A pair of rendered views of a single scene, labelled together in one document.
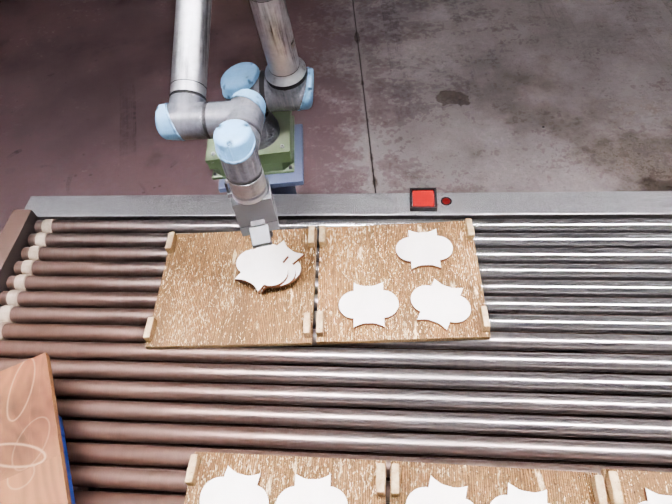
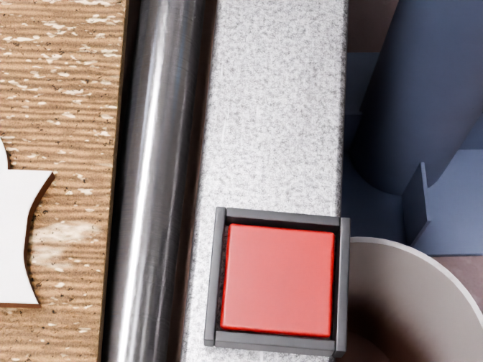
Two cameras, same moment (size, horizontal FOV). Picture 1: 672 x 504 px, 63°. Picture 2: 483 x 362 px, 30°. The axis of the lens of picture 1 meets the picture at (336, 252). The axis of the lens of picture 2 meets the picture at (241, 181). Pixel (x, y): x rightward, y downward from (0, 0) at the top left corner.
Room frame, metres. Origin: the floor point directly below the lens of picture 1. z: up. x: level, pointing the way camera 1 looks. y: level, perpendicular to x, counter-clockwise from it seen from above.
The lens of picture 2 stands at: (0.96, -0.40, 1.40)
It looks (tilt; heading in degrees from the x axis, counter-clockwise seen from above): 68 degrees down; 78
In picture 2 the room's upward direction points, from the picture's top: 6 degrees clockwise
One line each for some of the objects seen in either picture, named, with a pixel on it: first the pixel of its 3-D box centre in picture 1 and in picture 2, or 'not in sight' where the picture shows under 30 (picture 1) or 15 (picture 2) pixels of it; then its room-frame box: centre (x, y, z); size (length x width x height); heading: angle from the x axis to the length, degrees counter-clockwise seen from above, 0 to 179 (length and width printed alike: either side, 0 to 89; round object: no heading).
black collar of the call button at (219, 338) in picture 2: (423, 199); (278, 281); (1.01, -0.27, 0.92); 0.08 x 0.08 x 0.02; 79
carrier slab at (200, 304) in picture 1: (236, 285); not in sight; (0.81, 0.27, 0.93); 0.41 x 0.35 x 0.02; 82
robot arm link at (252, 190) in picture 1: (245, 180); not in sight; (0.81, 0.16, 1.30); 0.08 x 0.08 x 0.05
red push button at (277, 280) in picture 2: (423, 199); (277, 281); (1.01, -0.27, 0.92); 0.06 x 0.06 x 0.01; 79
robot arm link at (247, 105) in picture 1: (237, 118); not in sight; (0.91, 0.16, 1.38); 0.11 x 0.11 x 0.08; 80
